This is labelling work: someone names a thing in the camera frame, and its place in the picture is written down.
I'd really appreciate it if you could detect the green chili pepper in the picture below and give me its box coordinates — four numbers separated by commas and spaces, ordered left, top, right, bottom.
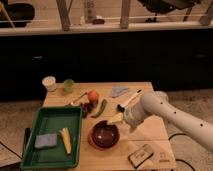
91, 99, 107, 118

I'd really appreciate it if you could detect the dark grape bunch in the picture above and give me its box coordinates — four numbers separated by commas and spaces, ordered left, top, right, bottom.
80, 102, 96, 118

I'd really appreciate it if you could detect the orange fruit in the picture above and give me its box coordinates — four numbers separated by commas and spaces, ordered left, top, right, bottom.
87, 90, 99, 102

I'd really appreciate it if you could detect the grey blue cloth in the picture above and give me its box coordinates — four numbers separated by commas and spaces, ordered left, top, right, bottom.
110, 86, 129, 98

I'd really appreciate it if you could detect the white handled brush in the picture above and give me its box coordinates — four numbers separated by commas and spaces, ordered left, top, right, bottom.
117, 89, 141, 112

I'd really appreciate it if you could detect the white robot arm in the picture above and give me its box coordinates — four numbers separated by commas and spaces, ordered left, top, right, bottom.
107, 91, 213, 153

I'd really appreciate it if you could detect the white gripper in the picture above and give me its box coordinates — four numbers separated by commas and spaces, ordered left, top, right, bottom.
107, 103, 148, 132

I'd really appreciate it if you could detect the white paper cup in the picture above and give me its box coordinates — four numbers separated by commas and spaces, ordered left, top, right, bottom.
42, 76, 57, 92

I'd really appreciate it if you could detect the black white box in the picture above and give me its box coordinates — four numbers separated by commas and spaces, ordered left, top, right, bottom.
128, 144, 154, 169

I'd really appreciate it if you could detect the blue sponge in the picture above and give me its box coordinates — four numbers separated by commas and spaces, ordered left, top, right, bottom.
34, 134, 57, 149

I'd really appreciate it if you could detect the black cable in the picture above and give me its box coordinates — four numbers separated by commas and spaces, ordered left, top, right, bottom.
167, 132, 197, 171

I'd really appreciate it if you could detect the black office chair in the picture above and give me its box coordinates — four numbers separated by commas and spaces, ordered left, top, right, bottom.
137, 0, 201, 23

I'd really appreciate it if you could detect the green plastic cup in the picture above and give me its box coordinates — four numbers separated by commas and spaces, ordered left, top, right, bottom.
63, 79, 74, 93

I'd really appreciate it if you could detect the green plastic tray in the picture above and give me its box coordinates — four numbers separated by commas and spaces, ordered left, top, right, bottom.
21, 106, 82, 170

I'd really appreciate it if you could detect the yellow corn cob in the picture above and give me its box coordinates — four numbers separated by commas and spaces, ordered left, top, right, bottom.
60, 128, 72, 154

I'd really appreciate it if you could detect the dark red bowl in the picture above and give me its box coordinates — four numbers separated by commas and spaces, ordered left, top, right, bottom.
91, 120, 120, 149

